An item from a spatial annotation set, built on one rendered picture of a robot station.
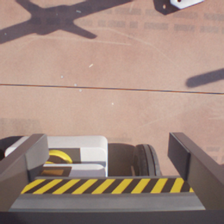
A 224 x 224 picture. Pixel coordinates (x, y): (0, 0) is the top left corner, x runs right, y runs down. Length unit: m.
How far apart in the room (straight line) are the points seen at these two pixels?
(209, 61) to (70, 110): 0.45
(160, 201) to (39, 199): 0.17
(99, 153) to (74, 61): 0.28
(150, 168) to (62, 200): 0.24
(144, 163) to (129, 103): 0.19
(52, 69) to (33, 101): 0.12
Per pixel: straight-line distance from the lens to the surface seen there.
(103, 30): 0.52
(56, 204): 0.27
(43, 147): 0.17
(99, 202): 0.26
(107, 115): 0.53
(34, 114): 0.58
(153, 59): 0.52
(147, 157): 0.44
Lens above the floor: 0.51
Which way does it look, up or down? 76 degrees down
